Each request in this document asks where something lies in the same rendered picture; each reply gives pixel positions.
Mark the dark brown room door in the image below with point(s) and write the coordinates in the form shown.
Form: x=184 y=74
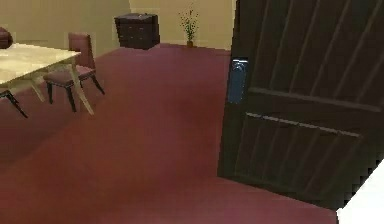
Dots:
x=300 y=110

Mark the green houseplant in pot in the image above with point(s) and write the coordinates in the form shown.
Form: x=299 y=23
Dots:
x=190 y=25

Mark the maroon dining chair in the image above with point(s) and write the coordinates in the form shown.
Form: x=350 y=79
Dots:
x=4 y=37
x=11 y=100
x=78 y=63

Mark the cream dining table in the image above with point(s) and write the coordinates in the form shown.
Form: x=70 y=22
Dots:
x=26 y=61

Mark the dark brown chest of drawers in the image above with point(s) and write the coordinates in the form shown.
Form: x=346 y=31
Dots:
x=137 y=30

